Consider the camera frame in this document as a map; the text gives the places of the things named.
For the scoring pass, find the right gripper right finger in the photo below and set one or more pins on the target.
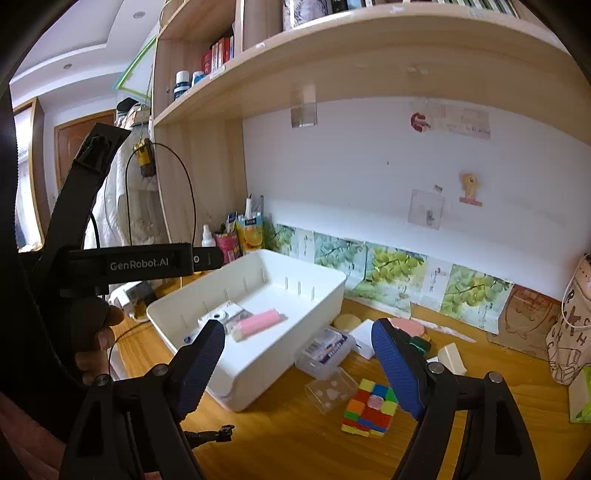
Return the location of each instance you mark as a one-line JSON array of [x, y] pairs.
[[404, 367]]

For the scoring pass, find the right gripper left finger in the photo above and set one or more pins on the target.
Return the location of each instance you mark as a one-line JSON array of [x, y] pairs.
[[196, 363]]

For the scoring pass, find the green and gold perfume bottle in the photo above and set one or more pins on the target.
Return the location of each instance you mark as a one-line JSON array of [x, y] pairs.
[[424, 346]]

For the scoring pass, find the cream rectangular box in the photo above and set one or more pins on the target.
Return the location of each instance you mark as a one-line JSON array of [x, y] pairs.
[[450, 357]]

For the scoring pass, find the multicolour puzzle cube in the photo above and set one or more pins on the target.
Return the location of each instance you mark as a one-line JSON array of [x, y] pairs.
[[370, 412]]

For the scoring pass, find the white square charger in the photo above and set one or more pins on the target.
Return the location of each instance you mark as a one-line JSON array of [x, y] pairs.
[[362, 336]]

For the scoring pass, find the white compact digital camera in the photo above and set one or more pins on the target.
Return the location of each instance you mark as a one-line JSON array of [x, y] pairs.
[[228, 314]]

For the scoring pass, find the pink hair rollers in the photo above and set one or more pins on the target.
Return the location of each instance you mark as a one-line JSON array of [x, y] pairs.
[[256, 323]]

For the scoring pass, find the small clear plastic box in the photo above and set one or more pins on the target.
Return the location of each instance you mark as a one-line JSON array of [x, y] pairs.
[[330, 393]]

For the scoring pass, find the labelled clear plastic box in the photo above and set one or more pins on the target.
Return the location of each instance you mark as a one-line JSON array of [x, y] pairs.
[[321, 356]]

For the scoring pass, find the person's left hand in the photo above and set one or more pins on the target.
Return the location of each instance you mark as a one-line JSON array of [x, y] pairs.
[[92, 360]]

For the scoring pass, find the black plug adapter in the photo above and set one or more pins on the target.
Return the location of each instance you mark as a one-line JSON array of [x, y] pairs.
[[406, 339]]

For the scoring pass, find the pink oval case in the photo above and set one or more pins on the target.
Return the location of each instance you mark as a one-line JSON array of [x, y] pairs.
[[409, 326]]

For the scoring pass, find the white power strip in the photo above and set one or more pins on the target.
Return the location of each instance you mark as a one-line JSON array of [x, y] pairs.
[[128, 296]]

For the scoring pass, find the round cream compact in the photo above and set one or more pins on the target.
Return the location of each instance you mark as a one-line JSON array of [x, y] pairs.
[[346, 322]]

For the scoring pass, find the grape picture strip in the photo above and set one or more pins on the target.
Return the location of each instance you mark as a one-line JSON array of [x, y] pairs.
[[397, 278]]

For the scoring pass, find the white spray bottle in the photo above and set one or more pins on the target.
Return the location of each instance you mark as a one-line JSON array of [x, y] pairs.
[[207, 238]]

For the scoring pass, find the red can pen holder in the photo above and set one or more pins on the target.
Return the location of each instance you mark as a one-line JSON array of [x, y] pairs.
[[229, 245]]

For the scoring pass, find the white plastic organizer tray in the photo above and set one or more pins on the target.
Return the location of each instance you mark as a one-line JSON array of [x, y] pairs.
[[270, 307]]

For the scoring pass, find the brown cardboard drawing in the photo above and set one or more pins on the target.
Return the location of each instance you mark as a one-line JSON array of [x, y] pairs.
[[525, 322]]

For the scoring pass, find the yellow hanging tag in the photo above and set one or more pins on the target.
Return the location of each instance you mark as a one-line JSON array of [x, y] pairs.
[[144, 155]]

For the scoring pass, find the orange juice carton holder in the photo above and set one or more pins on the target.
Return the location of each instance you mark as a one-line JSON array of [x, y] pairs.
[[250, 233]]

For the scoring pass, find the patterned canvas bag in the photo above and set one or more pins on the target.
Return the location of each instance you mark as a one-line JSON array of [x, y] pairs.
[[568, 341]]

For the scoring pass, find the green tissue pack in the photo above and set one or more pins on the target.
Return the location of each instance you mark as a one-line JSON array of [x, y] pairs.
[[579, 393]]

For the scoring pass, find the dark blue supplement bottle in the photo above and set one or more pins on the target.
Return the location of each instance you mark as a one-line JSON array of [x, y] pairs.
[[182, 83]]

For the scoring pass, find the wooden shelf unit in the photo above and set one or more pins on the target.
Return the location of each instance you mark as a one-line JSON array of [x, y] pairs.
[[436, 128]]

